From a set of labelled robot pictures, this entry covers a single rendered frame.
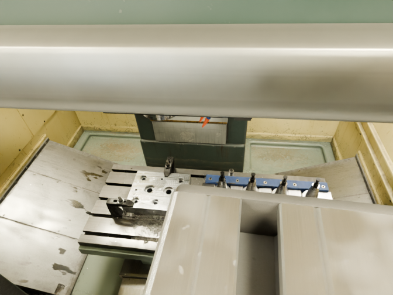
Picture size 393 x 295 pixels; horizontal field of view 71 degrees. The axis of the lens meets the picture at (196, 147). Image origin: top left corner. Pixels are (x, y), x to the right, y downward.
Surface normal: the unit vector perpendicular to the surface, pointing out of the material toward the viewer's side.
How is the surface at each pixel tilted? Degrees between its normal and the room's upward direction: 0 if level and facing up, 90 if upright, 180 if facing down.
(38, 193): 24
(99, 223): 0
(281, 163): 0
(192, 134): 90
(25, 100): 90
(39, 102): 90
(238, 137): 90
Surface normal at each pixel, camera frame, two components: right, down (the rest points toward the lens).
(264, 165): -0.05, -0.72
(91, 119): -0.14, 0.69
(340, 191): -0.45, -0.68
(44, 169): 0.36, -0.64
